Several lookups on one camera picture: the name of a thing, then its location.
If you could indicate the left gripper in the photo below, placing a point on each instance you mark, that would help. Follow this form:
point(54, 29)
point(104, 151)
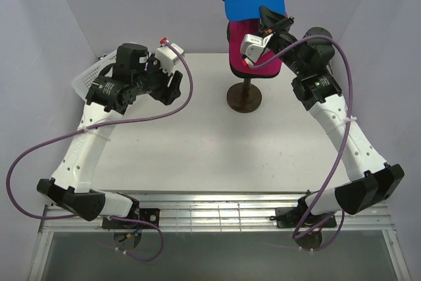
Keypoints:
point(165, 93)

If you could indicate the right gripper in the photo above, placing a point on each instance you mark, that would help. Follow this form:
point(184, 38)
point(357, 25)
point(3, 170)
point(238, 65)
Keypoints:
point(268, 19)

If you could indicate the pink cap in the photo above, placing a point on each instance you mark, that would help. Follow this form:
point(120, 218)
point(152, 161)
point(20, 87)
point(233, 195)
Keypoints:
point(248, 51)

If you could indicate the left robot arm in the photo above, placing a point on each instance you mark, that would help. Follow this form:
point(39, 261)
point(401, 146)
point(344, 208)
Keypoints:
point(134, 71)

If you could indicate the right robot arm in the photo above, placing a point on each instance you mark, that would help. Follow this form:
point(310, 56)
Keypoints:
point(371, 178)

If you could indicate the brown mannequin stand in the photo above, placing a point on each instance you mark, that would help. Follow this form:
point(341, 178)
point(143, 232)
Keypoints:
point(244, 97)

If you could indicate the white plastic basket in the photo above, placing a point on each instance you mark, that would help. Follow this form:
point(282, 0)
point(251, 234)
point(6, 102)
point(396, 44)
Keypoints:
point(82, 82)

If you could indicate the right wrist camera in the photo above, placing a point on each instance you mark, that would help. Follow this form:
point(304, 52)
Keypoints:
point(252, 47)

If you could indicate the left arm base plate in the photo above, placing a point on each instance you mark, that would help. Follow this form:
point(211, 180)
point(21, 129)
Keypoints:
point(150, 215)

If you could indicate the aluminium rail frame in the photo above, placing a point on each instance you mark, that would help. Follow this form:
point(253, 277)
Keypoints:
point(217, 177)

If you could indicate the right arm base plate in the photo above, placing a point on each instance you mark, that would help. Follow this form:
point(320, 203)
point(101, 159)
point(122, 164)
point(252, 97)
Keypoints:
point(289, 217)

